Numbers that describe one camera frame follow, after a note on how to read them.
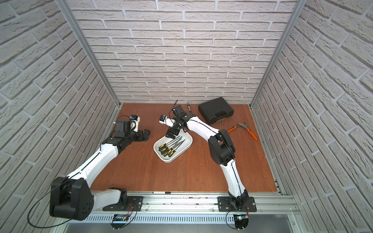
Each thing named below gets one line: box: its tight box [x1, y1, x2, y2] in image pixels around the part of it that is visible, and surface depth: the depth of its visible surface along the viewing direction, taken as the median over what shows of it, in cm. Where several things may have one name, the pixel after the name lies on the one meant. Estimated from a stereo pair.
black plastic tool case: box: [198, 97, 235, 125], surface depth 114 cm
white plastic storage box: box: [153, 131, 194, 164], surface depth 95 cm
